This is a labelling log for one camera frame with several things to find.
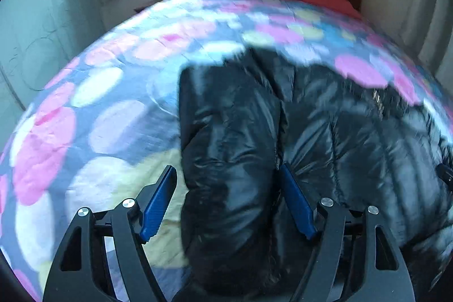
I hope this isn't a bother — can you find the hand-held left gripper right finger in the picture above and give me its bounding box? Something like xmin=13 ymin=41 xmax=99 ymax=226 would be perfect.
xmin=280 ymin=162 xmax=415 ymax=302

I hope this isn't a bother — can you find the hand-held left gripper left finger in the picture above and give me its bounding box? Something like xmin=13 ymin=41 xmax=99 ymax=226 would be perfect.
xmin=43 ymin=165 xmax=178 ymax=302

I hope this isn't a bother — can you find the black puffer jacket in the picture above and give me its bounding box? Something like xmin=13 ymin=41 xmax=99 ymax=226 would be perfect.
xmin=171 ymin=46 xmax=453 ymax=302

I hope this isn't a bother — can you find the dotted colourful blanket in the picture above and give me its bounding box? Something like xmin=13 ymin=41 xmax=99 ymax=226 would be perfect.
xmin=0 ymin=0 xmax=453 ymax=302

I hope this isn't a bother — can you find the right hand-held gripper finger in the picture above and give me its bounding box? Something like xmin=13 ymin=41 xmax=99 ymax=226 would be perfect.
xmin=437 ymin=163 xmax=453 ymax=189

